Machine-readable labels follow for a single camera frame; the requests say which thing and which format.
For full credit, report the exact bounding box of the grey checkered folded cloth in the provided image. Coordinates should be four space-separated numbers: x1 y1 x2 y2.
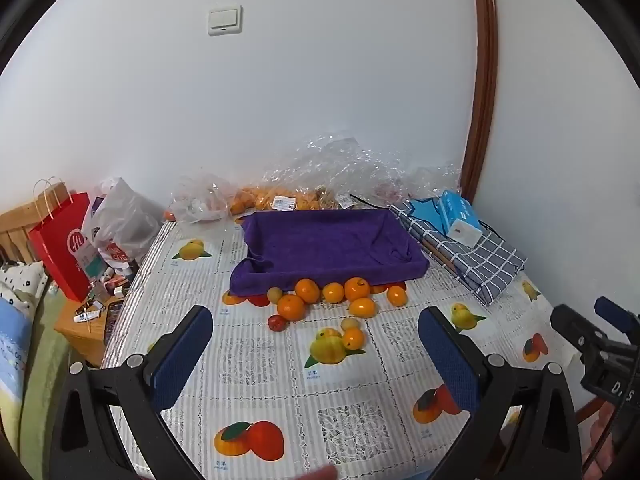
390 202 528 306

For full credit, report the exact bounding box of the clear bag of small oranges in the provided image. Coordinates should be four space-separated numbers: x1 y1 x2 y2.
230 185 321 213

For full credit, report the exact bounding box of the white dotted pillow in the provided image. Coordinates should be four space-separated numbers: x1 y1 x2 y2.
0 260 49 307

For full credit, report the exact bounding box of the purple cloth-lined tray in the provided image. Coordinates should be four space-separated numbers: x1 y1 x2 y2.
229 209 430 298

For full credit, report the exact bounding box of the fruit-printed tablecloth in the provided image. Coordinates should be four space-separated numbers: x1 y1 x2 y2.
102 220 591 480

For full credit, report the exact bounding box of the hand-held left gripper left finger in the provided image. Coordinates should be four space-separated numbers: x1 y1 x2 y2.
47 305 213 480

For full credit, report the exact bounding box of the thin black stick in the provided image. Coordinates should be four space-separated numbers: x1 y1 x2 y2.
349 192 392 209

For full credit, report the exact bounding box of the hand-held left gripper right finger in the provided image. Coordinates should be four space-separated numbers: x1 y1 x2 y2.
417 306 583 480

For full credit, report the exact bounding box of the person's right hand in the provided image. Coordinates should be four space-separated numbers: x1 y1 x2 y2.
582 404 623 480

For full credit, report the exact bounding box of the clutter of small bottles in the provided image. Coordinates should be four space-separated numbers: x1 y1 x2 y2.
74 259 137 326

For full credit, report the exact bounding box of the blue star-shaped paper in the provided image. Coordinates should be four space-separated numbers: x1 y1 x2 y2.
406 197 451 236

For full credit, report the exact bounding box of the clear plastic bag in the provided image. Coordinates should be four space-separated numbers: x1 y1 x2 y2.
167 172 232 224

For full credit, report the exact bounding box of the white plastic bag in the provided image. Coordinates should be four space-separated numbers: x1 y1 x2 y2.
82 176 163 271

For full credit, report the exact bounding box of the crumpled clear plastic wrap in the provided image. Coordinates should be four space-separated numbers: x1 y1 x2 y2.
260 130 463 211

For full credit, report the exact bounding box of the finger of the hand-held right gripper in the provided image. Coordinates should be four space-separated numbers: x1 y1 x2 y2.
550 304 608 361
594 296 640 335

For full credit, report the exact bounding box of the white light switch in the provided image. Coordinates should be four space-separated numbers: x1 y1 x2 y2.
207 5 244 37

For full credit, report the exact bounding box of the black cable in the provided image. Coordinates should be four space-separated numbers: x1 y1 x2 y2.
580 407 633 480

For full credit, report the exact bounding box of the wooden nightstand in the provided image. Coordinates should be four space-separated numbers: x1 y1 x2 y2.
54 280 132 368

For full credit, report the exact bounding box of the green bed sheet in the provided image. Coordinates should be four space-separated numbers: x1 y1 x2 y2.
17 280 73 480

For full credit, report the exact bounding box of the red paper bag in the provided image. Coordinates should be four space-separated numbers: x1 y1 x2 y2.
28 177 93 303

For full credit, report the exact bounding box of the wooden headboard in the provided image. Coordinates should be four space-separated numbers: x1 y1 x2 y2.
0 182 71 267

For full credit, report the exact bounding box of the blue tissue pack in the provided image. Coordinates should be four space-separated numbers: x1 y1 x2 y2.
439 190 483 248

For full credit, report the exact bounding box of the blue printed blanket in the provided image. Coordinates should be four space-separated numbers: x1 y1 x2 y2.
0 299 34 416

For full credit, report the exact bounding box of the brown wooden door frame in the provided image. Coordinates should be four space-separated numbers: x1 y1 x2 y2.
460 0 500 196

